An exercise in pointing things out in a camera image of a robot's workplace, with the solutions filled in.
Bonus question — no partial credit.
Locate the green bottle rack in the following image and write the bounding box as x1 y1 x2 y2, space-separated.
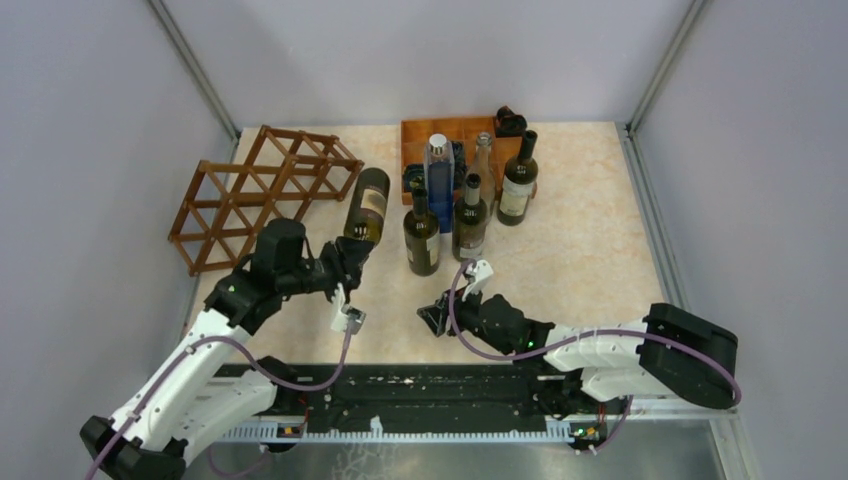
343 167 391 245

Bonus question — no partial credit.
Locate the green bottle black neck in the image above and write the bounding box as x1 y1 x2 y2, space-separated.
403 188 440 277

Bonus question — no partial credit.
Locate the green bottle silver neck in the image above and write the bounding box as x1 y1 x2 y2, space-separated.
452 173 488 262

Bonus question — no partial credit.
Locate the blue square glass bottle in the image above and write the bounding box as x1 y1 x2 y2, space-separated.
424 133 455 234

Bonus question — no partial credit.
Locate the green bottle white label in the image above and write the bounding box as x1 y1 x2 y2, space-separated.
497 130 539 226

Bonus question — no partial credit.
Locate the clear glass wine bottle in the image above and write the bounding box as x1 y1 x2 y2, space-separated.
468 132 496 223

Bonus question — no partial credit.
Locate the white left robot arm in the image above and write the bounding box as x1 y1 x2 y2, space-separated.
80 218 376 479

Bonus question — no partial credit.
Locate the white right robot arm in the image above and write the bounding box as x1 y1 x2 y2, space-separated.
416 292 741 410

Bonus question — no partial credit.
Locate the brown wooden wine rack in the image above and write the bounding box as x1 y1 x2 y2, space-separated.
168 125 364 277

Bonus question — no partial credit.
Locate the black coiled item left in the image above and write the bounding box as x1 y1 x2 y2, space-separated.
402 163 427 193

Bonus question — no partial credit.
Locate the black coiled item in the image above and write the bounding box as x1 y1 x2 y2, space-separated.
402 163 427 193
451 140 467 186

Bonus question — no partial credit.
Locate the black coiled item right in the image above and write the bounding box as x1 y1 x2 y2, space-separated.
451 140 467 186

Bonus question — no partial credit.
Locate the wooden compartment tray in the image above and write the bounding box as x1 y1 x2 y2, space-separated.
399 116 521 206

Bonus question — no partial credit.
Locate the black object behind tray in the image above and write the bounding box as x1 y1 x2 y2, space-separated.
494 106 528 138

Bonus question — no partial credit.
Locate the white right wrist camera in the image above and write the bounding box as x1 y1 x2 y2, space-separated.
461 259 494 301

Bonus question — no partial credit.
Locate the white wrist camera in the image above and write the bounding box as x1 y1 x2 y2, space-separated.
330 283 366 335
461 259 494 301

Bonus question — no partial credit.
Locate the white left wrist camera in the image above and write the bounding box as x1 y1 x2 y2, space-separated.
330 283 366 335

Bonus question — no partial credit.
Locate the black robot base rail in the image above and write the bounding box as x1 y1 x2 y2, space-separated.
225 361 628 446

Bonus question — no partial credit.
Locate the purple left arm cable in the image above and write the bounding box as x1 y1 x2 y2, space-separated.
82 307 356 480

